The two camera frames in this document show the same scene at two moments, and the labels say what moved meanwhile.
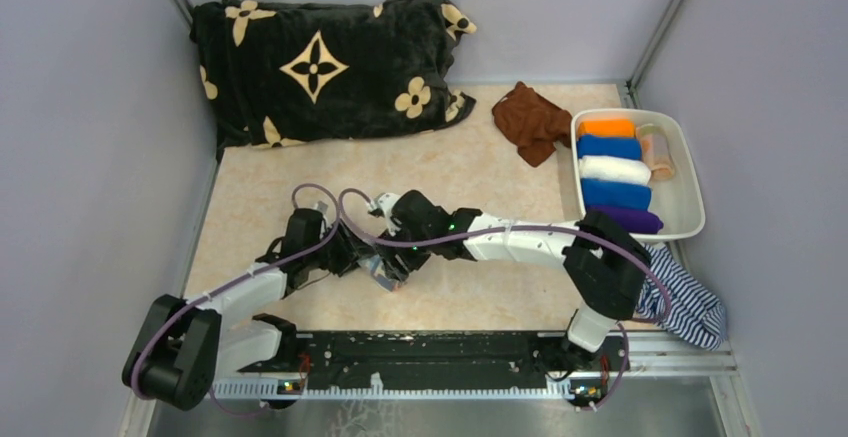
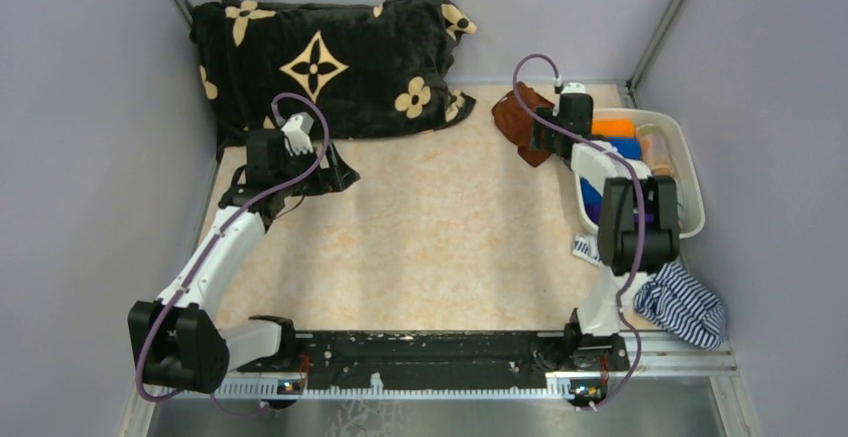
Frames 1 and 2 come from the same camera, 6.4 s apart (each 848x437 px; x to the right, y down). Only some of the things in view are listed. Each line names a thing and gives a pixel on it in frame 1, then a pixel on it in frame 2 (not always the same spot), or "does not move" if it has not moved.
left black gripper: (351, 249) to (338, 177)
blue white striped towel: (694, 315) does not move
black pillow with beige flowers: (277, 75) does not move
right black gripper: (394, 267) to (540, 125)
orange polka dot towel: (656, 151) does not move
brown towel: (532, 122) does not move
